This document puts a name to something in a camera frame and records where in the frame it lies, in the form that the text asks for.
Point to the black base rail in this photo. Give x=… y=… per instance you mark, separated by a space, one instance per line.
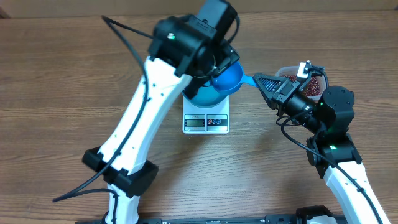
x=312 y=214

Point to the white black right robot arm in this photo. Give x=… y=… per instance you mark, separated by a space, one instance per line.
x=321 y=128

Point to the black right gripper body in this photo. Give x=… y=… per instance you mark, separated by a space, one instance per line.
x=292 y=100

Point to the clear plastic container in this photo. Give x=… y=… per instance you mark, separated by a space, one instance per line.
x=292 y=70

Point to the blue plastic bowl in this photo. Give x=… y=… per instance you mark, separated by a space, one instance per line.
x=206 y=97

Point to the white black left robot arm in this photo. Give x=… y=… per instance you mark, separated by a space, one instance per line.
x=185 y=53

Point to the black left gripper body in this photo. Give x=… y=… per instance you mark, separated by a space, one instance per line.
x=221 y=61

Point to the blue plastic measuring scoop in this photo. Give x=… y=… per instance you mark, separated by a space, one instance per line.
x=231 y=80

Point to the red adzuki beans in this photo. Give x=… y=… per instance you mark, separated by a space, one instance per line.
x=313 y=87

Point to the white digital kitchen scale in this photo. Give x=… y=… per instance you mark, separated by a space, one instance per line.
x=212 y=120

